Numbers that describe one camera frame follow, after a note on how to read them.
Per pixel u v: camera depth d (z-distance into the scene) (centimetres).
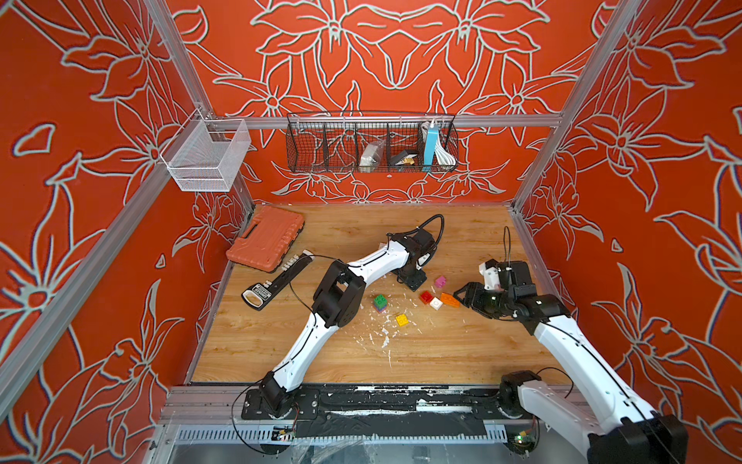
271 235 103
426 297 91
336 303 59
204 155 92
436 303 91
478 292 70
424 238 81
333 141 100
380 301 87
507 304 59
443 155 91
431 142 86
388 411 73
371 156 91
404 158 87
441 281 95
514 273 61
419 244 79
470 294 71
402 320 87
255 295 92
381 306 87
